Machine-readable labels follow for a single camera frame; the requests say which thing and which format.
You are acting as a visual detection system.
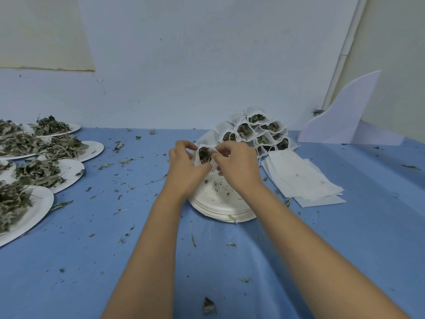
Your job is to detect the person's left forearm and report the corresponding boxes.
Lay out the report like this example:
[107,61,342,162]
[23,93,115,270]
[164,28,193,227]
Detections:
[100,191,182,319]

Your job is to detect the scattered dried leaf crumbs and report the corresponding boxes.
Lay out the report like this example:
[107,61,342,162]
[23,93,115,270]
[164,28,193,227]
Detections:
[20,128,422,286]

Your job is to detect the stack of white paper plates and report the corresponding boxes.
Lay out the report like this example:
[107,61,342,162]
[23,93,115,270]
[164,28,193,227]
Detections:
[187,167,258,224]

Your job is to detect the person's right hand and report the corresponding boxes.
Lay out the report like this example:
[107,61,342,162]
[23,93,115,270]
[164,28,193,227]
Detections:
[212,142,265,197]

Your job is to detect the leaf-filled white tea bag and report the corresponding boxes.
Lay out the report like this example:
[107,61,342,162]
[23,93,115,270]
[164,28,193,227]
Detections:
[193,146,220,170]

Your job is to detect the person's right forearm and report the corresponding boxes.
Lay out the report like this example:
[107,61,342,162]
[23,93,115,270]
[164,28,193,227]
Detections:
[237,184,410,319]

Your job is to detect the group of leaf-laden paper plates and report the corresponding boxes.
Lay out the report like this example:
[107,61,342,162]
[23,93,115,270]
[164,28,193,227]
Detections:
[0,122,105,248]

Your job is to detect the white wall pipe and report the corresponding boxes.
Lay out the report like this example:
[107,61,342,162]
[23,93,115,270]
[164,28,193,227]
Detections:
[323,0,370,111]

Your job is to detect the pile of filled tea sachets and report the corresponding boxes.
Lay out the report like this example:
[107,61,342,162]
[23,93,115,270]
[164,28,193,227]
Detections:
[195,107,300,164]

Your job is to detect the stack of empty filter bags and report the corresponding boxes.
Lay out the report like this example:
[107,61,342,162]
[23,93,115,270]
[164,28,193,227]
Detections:
[261,150,346,208]

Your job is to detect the heaps of dried green leaves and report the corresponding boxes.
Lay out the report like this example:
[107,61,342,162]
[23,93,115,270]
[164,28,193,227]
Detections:
[0,115,89,233]

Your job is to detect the blue table cloth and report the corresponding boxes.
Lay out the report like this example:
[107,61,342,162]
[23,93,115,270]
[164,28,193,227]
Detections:
[0,128,425,319]

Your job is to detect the white folded card board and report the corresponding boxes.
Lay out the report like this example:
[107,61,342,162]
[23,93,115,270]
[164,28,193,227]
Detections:
[296,70,406,146]

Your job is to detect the person's left hand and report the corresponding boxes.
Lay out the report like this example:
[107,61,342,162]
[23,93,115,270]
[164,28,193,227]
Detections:
[164,140,213,200]

